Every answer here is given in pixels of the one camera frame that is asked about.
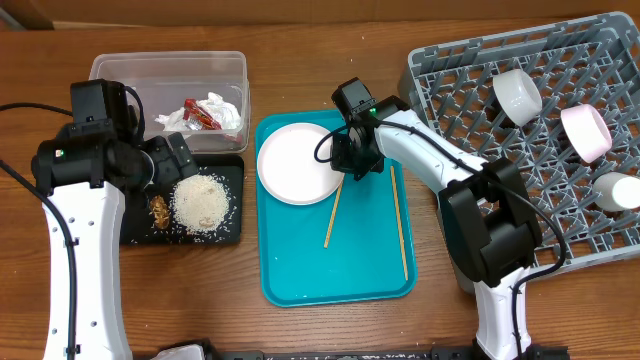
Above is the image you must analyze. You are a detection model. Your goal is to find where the brown food scrap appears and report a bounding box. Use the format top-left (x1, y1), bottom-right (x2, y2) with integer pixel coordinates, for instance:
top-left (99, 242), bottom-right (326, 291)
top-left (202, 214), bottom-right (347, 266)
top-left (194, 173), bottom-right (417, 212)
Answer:
top-left (149, 195), bottom-right (170, 230)

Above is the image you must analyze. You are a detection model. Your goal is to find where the white napkin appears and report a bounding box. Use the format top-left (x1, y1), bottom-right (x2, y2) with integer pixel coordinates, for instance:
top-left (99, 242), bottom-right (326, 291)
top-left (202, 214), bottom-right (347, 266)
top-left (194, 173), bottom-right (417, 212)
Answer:
top-left (154, 92), bottom-right (242, 143)

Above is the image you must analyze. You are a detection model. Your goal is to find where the teal serving tray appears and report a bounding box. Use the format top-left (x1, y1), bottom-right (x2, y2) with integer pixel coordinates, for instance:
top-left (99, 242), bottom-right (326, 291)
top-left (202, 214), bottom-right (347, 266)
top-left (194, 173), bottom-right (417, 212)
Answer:
top-left (254, 108), bottom-right (419, 309)

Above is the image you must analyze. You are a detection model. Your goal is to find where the black tray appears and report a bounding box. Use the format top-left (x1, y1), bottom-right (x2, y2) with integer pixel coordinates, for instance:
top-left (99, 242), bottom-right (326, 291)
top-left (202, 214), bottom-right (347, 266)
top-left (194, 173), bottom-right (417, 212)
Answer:
top-left (118, 152), bottom-right (246, 246)

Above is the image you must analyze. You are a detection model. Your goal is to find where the white rice pile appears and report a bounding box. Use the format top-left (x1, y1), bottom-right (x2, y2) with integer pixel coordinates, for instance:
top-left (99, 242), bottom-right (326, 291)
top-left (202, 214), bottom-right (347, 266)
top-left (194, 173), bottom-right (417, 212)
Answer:
top-left (129, 169), bottom-right (242, 245)

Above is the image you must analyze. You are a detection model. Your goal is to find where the red foil wrapper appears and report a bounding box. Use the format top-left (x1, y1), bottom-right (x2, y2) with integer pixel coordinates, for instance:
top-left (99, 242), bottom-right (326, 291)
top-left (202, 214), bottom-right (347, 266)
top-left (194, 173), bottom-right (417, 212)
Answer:
top-left (183, 92), bottom-right (241, 131)

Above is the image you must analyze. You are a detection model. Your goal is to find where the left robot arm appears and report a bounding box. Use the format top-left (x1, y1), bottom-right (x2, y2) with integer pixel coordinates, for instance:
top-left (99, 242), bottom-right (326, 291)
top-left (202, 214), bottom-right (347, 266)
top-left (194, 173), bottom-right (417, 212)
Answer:
top-left (32, 79), bottom-right (198, 359)

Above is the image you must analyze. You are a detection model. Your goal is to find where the clear plastic bin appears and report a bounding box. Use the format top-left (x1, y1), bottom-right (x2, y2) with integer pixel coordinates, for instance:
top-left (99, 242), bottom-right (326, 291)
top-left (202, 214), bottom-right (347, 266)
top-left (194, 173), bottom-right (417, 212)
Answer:
top-left (89, 51), bottom-right (251, 153)

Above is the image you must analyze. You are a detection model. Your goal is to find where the grey dish rack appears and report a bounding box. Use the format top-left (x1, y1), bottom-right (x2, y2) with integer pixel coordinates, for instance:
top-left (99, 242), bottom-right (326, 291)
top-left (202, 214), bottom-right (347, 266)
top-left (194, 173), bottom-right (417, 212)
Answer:
top-left (398, 12), bottom-right (639, 272)

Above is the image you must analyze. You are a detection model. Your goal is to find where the grey bowl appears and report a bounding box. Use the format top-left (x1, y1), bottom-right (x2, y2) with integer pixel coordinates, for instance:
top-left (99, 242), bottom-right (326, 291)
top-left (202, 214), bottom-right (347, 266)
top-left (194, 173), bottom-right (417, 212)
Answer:
top-left (492, 69), bottom-right (542, 127)

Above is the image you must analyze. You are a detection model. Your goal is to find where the wooden chopstick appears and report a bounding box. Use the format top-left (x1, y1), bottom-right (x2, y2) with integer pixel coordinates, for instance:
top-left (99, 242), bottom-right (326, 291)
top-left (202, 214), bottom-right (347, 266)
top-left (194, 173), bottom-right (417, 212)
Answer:
top-left (390, 165), bottom-right (409, 281)
top-left (324, 181), bottom-right (344, 249)

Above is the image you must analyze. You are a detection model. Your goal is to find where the white cup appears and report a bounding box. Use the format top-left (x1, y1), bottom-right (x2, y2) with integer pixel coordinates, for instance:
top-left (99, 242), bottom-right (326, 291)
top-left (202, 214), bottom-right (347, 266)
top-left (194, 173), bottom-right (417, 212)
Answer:
top-left (593, 172), bottom-right (639, 212)

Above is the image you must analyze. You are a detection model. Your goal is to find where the white plate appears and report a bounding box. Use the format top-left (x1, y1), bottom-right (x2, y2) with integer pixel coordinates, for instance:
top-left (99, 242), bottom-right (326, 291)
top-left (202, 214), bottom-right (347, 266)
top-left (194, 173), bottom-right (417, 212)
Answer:
top-left (257, 123), bottom-right (344, 205)

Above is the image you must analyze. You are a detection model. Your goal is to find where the white bowl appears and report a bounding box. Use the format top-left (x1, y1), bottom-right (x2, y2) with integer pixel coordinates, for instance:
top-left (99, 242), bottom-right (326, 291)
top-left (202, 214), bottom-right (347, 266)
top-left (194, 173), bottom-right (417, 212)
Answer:
top-left (560, 104), bottom-right (612, 163)

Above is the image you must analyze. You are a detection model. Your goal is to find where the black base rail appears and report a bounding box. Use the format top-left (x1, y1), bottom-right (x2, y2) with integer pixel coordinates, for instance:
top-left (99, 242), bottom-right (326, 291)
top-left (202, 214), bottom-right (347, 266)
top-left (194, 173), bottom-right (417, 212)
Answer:
top-left (132, 339), bottom-right (571, 360)

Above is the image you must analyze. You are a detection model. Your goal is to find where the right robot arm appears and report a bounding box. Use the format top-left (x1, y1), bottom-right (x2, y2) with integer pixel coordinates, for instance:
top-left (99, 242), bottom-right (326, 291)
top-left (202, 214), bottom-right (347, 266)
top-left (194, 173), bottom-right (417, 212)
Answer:
top-left (327, 78), bottom-right (542, 359)

